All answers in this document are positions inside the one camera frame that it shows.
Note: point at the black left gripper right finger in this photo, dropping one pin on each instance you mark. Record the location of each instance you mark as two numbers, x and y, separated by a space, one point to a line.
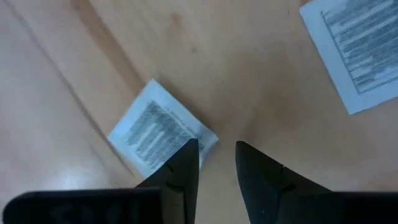
261 180

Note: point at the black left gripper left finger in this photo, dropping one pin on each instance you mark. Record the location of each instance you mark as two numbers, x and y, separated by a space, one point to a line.
177 180

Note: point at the white antiseptic towelette packet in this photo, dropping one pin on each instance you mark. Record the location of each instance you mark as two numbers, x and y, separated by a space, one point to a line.
357 46
149 124

